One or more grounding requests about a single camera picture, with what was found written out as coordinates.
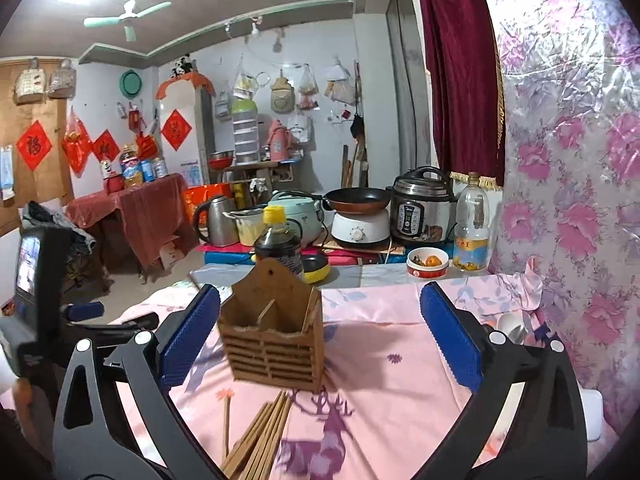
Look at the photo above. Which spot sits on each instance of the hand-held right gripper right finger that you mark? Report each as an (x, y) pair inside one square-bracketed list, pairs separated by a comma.
[(450, 335)]

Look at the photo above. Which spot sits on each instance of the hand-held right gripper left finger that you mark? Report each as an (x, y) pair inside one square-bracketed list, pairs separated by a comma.
[(192, 335)]

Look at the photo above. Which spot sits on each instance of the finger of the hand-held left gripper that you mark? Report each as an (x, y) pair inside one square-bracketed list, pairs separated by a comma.
[(130, 322), (85, 311)]

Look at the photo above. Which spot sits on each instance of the wooden chopstick holder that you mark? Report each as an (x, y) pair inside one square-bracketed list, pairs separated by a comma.
[(265, 355)]

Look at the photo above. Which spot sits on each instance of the wooden chopstick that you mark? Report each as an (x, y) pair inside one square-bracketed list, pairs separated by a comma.
[(227, 425)]

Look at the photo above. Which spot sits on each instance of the pile of wooden chopsticks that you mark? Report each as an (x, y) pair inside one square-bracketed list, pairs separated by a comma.
[(260, 440)]

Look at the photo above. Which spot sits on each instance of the person's left hand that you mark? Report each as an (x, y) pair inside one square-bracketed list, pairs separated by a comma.
[(23, 395)]

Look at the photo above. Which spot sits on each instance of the dark clothes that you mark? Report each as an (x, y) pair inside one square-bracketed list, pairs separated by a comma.
[(50, 220)]

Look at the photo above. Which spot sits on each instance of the red and white bowl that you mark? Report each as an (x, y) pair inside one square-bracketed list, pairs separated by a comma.
[(427, 271)]

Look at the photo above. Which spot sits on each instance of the small orange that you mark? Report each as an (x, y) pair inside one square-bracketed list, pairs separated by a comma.
[(432, 261)]

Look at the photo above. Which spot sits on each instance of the cardboard box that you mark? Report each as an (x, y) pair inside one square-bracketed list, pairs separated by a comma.
[(171, 252)]

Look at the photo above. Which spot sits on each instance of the blue mat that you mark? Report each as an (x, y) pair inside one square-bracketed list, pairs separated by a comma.
[(225, 258)]

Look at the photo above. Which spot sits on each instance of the pink deer print bedsheet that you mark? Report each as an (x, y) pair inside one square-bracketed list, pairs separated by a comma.
[(390, 410)]

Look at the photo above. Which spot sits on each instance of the clear plastic oil bottle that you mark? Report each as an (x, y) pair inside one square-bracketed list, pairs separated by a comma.
[(472, 232)]

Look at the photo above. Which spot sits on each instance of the table with red cloth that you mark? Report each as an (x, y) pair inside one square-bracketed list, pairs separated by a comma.
[(135, 215)]

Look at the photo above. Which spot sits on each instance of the steel electric kettle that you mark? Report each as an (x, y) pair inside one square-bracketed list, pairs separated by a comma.
[(217, 222)]

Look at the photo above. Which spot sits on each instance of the blue face masks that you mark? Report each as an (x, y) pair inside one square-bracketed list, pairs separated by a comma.
[(6, 170)]

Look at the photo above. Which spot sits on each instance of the steel pot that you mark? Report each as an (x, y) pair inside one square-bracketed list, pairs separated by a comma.
[(247, 227)]

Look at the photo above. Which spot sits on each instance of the dark soy sauce bottle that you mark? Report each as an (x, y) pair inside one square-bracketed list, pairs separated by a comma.
[(277, 245)]

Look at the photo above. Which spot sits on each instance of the steel pressure cooker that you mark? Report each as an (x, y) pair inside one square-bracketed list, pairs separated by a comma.
[(422, 205)]

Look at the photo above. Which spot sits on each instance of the orange gift bag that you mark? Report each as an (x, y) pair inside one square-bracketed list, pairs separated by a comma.
[(200, 200)]

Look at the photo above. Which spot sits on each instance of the red diamond paper poster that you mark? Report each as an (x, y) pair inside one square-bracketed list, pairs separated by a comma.
[(34, 145), (176, 129), (106, 146)]

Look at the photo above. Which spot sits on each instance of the white electric stove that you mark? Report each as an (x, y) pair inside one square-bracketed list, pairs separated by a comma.
[(360, 230)]

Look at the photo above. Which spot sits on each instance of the red hanging decoration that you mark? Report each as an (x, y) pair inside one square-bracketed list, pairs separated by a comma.
[(75, 145)]

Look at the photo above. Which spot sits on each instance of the yellow cooking oil bottle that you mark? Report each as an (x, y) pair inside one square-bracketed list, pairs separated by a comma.
[(131, 167)]

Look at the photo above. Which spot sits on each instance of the yellow plastic ladle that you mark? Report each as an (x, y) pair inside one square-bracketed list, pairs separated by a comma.
[(321, 275)]

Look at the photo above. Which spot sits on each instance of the pale blue rice cooker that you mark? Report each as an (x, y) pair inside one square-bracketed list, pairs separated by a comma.
[(306, 220)]

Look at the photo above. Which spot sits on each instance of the white plastic object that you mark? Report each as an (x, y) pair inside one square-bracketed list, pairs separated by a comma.
[(592, 415)]

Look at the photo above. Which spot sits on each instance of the brown frying pan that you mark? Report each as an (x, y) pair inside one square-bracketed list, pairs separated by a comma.
[(357, 198)]

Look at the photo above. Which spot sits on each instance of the white refrigerator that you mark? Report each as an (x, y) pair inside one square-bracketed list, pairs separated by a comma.
[(192, 160)]

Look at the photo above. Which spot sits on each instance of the red plastic basin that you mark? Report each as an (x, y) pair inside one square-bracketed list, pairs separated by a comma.
[(220, 161)]

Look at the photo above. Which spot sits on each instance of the beige hanging tote bag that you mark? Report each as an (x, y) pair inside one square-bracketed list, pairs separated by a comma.
[(31, 82)]

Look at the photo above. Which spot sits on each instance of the clear hanging bag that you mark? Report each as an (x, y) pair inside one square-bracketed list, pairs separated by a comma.
[(61, 80)]

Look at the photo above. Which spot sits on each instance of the stacked steel food container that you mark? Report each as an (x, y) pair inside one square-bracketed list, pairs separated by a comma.
[(245, 130)]

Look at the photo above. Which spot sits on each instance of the pink thermos flask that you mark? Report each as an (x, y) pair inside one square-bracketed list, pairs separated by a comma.
[(277, 140)]

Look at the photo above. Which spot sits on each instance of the green plastic basin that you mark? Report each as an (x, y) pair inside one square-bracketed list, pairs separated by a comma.
[(131, 84)]

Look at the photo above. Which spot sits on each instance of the white hanging bag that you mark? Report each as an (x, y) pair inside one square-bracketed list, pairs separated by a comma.
[(300, 127)]

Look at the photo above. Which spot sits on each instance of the orange refrigerator cover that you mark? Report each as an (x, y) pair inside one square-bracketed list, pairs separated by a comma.
[(192, 80)]

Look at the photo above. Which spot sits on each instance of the panda plush toy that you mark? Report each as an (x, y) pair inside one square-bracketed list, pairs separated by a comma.
[(182, 66)]

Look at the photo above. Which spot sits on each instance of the beige hanging pouch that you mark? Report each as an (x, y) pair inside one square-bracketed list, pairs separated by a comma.
[(282, 94)]

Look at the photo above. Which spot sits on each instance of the hanging plastic bag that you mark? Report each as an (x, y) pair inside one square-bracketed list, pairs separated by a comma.
[(307, 91), (243, 82), (341, 87)]

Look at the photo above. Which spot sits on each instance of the dark red curtain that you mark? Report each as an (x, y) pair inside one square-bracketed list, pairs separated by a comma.
[(457, 75)]

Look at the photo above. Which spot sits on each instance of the green ceiling fan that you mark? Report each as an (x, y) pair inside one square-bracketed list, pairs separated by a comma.
[(127, 15)]

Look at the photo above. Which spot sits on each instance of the floral plastic wall sheet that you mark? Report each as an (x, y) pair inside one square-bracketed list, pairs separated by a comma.
[(575, 160)]

